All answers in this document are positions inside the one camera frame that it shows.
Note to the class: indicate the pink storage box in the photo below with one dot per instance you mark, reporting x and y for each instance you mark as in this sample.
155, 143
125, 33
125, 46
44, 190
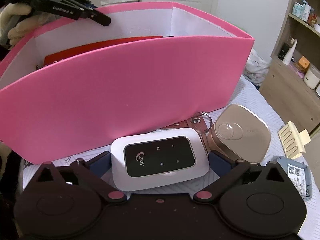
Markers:
89, 100

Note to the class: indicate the wooden shelf cabinet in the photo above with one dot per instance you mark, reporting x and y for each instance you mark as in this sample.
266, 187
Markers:
296, 49

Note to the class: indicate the grey router back cover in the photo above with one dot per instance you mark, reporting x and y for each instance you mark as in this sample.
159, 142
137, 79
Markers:
299, 174

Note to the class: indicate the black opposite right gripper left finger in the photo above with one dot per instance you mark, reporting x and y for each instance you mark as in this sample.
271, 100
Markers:
100, 17

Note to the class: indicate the red patterned gift box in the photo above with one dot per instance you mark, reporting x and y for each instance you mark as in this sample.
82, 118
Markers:
67, 53

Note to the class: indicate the rose gold compact case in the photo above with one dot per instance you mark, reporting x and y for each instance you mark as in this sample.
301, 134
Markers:
240, 134

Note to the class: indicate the white cylindrical jar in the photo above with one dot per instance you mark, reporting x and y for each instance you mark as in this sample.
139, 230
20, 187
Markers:
312, 77

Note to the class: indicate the cream hair claw clip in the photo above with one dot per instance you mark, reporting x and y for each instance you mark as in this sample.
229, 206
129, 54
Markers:
293, 141

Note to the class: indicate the white gloved left hand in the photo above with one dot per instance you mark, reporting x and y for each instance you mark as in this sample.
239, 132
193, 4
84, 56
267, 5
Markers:
17, 21

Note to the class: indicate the teal medicine boxes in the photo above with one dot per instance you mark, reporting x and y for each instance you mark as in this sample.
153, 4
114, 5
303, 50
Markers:
301, 10

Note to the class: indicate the white portable wifi router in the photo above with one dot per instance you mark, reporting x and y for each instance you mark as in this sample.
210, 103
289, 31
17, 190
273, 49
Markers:
156, 159

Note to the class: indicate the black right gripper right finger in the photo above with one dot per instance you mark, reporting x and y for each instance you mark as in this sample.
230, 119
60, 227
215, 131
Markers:
229, 173

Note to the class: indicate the orange small box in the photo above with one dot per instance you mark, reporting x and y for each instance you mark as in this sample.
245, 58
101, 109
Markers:
303, 64

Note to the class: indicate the white tissue package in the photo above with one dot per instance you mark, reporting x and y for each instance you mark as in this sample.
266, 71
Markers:
256, 69

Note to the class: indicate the white spray bottle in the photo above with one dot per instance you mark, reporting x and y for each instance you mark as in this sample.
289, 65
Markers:
288, 57

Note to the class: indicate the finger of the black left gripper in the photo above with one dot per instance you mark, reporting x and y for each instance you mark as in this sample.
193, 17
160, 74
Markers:
89, 174

